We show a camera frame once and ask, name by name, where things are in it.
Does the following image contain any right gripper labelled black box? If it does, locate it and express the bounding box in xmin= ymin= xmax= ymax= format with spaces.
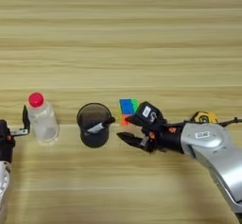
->
xmin=134 ymin=101 xmax=166 ymax=127

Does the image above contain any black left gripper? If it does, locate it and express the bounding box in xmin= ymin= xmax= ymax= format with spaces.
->
xmin=0 ymin=104 xmax=31 ymax=164

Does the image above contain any yellow tape measure with strap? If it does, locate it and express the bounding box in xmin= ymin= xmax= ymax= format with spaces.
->
xmin=190 ymin=111 xmax=219 ymax=125

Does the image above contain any multicoloured puzzle cube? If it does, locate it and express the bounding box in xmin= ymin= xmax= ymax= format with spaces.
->
xmin=118 ymin=98 xmax=140 ymax=127

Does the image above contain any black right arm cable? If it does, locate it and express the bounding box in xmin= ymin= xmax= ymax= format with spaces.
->
xmin=176 ymin=116 xmax=242 ymax=129

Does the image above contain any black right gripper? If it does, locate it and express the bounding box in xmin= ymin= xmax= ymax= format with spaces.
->
xmin=116 ymin=113 xmax=185 ymax=155

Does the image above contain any black mesh pen cup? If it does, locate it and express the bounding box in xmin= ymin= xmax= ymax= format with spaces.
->
xmin=76 ymin=102 xmax=112 ymax=148

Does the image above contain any white marker with black cap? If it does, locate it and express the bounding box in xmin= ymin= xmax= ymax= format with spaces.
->
xmin=86 ymin=116 xmax=116 ymax=135

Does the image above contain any clear bottle with red cap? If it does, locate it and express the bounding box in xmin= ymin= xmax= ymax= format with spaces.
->
xmin=26 ymin=92 xmax=61 ymax=145

